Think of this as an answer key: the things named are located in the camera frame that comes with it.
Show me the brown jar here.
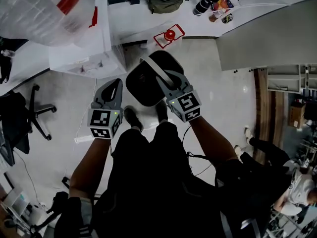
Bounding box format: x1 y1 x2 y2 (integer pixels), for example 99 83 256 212
209 10 223 23

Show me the person's left shoe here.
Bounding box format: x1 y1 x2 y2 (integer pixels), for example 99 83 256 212
123 105 144 133

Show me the black office chair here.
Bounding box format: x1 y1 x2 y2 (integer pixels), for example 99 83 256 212
0 84 57 156

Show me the black wheeled chair base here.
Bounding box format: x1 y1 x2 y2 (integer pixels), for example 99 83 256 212
29 191 70 236

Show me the person's right shoe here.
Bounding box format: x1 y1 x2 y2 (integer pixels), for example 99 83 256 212
155 100 169 123

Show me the olive green bag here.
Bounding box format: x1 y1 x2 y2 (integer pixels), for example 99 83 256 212
148 0 185 14

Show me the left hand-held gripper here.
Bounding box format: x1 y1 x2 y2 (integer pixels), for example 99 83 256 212
87 78 124 140

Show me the black thermos bottle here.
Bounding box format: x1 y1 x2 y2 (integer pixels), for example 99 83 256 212
192 0 213 16

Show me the cardboard box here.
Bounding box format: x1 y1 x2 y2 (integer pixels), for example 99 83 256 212
288 103 307 130

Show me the colourful snack packet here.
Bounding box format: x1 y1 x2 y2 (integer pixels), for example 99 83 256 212
212 0 245 12

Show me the person's shoe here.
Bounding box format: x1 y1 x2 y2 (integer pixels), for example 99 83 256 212
155 100 169 123
123 105 144 133

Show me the black cable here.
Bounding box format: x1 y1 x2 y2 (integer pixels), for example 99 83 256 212
182 124 214 177

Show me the black oval pad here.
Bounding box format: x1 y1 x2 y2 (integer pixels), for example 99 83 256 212
125 50 185 107

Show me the clear plastic bag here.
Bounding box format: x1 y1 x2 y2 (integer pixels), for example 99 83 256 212
0 0 99 48

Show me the white power cable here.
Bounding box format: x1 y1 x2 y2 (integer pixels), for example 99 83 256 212
73 78 98 144

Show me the clear jug with red handle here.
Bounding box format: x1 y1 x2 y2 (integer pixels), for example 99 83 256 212
153 23 186 50

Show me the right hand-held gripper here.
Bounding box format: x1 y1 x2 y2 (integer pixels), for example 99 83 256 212
156 70 203 123

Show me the white water dispenser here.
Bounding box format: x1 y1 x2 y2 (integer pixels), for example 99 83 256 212
48 0 128 80

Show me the person's black clothing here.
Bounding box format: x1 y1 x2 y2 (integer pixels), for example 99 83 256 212
54 121 293 238

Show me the white metal locker cabinet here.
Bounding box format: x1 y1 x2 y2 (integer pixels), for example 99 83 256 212
215 0 317 94

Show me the white laptop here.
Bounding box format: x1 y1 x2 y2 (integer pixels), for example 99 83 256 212
2 187 31 223

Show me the black bag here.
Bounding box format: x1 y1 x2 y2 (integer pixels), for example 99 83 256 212
0 36 13 84

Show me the person's left forearm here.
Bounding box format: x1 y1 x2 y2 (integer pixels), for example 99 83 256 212
69 136 112 199

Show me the person's right forearm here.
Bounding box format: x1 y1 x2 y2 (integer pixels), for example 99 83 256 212
189 115 240 168

